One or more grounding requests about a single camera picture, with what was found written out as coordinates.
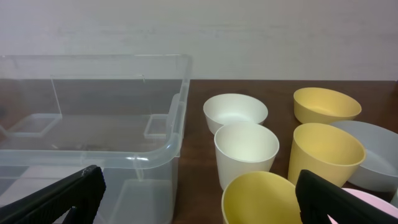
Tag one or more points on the white cup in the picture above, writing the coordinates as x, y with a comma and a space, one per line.
244, 147

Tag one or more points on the yellow cup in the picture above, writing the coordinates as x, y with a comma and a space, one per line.
325, 150
260, 197

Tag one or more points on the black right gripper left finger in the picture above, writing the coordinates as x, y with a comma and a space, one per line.
78, 196

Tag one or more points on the yellow bowl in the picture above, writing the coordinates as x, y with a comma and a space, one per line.
321, 105

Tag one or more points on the pink cup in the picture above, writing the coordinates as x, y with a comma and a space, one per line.
367, 199

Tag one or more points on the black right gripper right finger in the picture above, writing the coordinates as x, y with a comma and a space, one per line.
320, 201

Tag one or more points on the clear plastic storage bin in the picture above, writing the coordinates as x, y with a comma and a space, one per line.
122, 113

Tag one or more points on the white bowl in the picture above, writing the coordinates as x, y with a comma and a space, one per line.
227, 108

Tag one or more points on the grey bowl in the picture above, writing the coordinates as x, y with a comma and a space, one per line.
379, 171

